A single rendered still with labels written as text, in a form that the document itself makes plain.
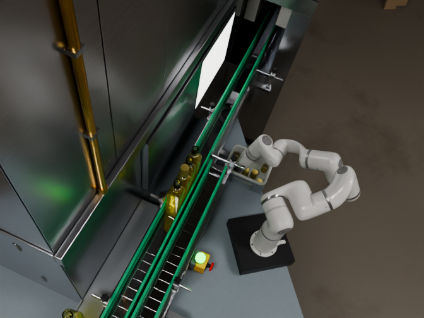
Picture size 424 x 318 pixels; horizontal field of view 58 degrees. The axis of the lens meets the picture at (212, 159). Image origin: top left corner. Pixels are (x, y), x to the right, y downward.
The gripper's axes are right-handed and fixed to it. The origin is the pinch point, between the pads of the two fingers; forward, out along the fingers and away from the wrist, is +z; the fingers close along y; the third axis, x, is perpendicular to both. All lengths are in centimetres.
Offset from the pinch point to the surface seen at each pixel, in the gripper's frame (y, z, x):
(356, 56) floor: -230, 62, 80
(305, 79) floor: -171, 72, 42
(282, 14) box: -84, -29, -19
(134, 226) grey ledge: 54, 1, -31
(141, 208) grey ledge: 45, 1, -32
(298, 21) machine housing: -74, -37, -11
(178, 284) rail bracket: 71, -15, -7
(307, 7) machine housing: -74, -46, -12
